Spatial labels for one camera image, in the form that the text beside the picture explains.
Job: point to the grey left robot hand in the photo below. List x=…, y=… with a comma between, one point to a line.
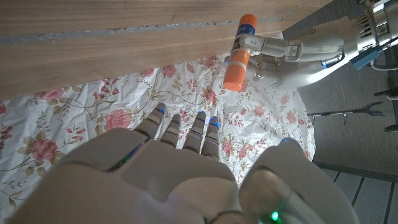
x=311, y=49

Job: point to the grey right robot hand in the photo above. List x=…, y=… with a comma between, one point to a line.
x=174, y=180

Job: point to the white orange glue stick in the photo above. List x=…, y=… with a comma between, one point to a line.
x=241, y=53

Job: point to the orange glue stick cap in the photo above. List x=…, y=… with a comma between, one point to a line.
x=237, y=74

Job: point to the floral backdrop cloth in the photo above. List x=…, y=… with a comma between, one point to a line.
x=93, y=124

